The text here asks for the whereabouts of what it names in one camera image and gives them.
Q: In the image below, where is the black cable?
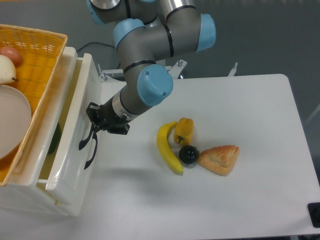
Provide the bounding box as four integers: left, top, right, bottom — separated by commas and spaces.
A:
76, 41, 122, 70

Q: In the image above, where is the white pear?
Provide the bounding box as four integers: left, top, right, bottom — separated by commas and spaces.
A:
0, 55, 19, 85

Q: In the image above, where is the white drawer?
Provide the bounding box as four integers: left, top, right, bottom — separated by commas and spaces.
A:
51, 132, 98, 217
38, 53, 102, 204

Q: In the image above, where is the pink plate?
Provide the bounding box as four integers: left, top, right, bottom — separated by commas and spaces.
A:
0, 85, 32, 160

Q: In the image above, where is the yellow banana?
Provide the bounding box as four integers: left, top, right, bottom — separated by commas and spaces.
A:
156, 121, 184, 176

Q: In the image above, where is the orange woven basket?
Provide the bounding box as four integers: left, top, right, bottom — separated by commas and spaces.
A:
0, 24, 68, 187

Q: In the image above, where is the dark round eggplant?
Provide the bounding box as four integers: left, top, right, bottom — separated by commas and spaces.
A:
178, 145, 200, 165

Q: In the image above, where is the red apple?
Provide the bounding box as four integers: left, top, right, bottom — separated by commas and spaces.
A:
0, 46, 23, 66

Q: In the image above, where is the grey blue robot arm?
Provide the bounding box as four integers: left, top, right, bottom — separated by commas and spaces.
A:
86, 0, 217, 135

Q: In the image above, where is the green bell pepper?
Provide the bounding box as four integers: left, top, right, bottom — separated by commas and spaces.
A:
47, 122, 62, 155

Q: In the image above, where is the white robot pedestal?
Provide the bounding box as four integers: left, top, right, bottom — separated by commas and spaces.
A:
97, 59, 187, 83

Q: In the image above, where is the white drawer cabinet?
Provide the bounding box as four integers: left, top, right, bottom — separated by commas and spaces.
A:
0, 46, 101, 217

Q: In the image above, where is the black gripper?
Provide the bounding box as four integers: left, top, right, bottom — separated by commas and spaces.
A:
86, 98, 130, 135

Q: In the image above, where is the black object at edge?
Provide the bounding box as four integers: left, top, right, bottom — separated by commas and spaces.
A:
307, 202, 320, 228

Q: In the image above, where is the golden pastry turnover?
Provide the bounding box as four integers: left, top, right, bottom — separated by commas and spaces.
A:
197, 145, 240, 177

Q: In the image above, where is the yellow bell pepper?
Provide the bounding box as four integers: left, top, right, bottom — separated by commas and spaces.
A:
173, 117, 194, 146

